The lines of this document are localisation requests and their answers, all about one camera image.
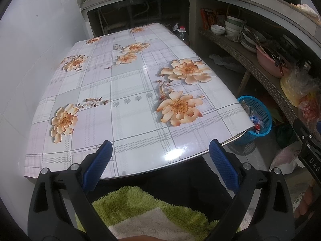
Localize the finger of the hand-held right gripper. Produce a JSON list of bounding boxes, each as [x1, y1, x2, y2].
[[293, 119, 321, 149]]

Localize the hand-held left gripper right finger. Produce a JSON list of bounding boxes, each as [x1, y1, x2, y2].
[[206, 139, 295, 241]]

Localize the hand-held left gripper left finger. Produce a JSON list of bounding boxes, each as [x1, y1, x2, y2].
[[27, 141, 118, 241]]

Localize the blue mesh basket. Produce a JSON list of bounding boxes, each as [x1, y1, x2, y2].
[[234, 95, 272, 145]]

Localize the small blue white packet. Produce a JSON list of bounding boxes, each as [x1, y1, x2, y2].
[[249, 115, 264, 126]]

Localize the clear plastic bag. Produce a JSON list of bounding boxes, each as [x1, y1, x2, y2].
[[239, 100, 252, 117]]

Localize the person's right hand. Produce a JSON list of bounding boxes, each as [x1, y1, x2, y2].
[[293, 181, 319, 219]]

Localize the dark green bag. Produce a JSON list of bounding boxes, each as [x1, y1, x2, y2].
[[276, 123, 298, 148]]

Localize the red plastic bag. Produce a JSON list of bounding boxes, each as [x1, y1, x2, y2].
[[298, 93, 321, 131]]

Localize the pale pink plastic bag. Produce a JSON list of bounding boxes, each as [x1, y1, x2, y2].
[[269, 141, 305, 175]]

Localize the yellow plastic bag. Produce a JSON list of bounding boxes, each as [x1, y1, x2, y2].
[[279, 66, 318, 107]]

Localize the green and beige fluffy garment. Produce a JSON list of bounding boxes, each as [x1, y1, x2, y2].
[[75, 186, 251, 241]]

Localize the grey perforated shelf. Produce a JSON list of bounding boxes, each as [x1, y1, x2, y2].
[[199, 29, 301, 128]]

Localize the pink plastic basin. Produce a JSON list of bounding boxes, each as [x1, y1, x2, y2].
[[256, 45, 289, 78]]

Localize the floral plastic tablecloth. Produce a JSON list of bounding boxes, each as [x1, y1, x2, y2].
[[24, 23, 256, 181]]

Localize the white cloth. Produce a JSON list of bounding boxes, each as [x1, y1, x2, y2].
[[209, 54, 245, 72]]

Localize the stack of plates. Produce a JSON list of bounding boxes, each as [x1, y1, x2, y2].
[[239, 31, 266, 53]]

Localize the pale pink cloth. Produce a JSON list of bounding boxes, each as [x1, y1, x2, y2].
[[296, 3, 321, 22]]

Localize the stack of bowls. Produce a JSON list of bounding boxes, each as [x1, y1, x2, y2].
[[224, 16, 245, 34]]

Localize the white bowl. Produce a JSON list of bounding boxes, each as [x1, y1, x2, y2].
[[210, 25, 227, 36]]

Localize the cooking oil bottle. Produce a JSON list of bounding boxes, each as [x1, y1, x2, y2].
[[174, 25, 190, 47]]

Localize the red packets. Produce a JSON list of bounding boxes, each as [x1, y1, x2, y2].
[[201, 8, 218, 31]]

